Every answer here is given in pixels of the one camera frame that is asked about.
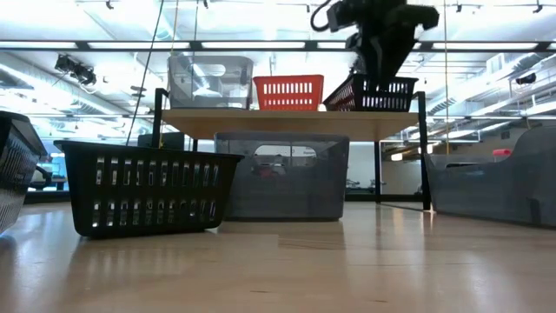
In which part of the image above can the black plastic basket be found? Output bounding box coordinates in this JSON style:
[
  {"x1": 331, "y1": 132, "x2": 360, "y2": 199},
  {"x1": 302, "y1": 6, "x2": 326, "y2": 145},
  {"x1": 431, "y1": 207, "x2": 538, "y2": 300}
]
[
  {"x1": 322, "y1": 73, "x2": 419, "y2": 113},
  {"x1": 0, "y1": 110, "x2": 48, "y2": 236},
  {"x1": 54, "y1": 139, "x2": 244, "y2": 239}
]

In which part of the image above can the black overhead frame bar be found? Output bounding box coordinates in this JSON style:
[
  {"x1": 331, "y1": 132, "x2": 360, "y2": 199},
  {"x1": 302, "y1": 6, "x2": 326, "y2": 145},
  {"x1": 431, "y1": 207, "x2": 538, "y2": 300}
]
[{"x1": 0, "y1": 39, "x2": 556, "y2": 53}]

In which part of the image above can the black curved bar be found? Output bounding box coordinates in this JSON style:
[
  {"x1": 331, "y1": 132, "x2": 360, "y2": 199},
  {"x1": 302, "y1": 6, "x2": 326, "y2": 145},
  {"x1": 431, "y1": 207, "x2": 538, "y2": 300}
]
[{"x1": 28, "y1": 164, "x2": 54, "y2": 190}]

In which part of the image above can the orange plastic basket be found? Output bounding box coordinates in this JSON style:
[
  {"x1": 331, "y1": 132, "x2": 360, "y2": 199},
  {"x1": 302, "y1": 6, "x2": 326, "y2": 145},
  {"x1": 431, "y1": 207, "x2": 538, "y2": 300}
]
[{"x1": 253, "y1": 74, "x2": 325, "y2": 112}]

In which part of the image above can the wooden shelf with black legs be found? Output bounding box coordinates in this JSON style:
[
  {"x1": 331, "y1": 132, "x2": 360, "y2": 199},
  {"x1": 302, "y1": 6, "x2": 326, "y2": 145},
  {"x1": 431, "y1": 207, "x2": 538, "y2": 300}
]
[{"x1": 150, "y1": 88, "x2": 432, "y2": 212}]

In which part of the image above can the black ceiling-mounted device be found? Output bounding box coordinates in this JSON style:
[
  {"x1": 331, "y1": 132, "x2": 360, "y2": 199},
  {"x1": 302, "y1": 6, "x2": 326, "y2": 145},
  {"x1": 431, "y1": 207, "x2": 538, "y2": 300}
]
[{"x1": 54, "y1": 54, "x2": 97, "y2": 87}]

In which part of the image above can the translucent gray plastic bin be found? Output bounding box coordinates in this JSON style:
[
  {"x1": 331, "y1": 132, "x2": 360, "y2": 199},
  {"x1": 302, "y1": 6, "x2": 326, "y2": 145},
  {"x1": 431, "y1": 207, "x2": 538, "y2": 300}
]
[
  {"x1": 168, "y1": 55, "x2": 255, "y2": 110},
  {"x1": 424, "y1": 124, "x2": 556, "y2": 230},
  {"x1": 214, "y1": 132, "x2": 351, "y2": 222}
]

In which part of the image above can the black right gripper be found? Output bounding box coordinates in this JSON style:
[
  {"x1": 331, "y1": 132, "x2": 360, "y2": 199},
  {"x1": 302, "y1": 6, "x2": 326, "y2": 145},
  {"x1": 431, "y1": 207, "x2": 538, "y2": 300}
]
[{"x1": 358, "y1": 0, "x2": 440, "y2": 83}]

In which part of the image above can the long thin black cable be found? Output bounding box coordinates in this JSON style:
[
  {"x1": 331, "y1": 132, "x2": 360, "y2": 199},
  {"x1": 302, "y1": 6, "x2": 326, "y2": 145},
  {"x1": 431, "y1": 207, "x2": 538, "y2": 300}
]
[{"x1": 124, "y1": 0, "x2": 166, "y2": 148}]

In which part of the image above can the black aluminium table frame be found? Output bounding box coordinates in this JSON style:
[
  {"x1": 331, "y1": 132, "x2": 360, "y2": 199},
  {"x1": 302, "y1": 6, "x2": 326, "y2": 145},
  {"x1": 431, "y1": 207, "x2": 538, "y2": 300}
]
[{"x1": 23, "y1": 190, "x2": 431, "y2": 205}]

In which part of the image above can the black monitor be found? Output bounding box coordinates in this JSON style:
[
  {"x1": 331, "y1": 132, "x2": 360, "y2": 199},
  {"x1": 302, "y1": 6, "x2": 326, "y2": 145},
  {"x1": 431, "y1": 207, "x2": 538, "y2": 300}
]
[{"x1": 137, "y1": 131, "x2": 186, "y2": 152}]

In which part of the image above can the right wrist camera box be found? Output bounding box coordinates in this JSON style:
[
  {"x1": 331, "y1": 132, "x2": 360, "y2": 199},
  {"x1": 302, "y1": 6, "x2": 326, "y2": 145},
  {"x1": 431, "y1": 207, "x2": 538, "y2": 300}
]
[{"x1": 326, "y1": 2, "x2": 364, "y2": 32}]

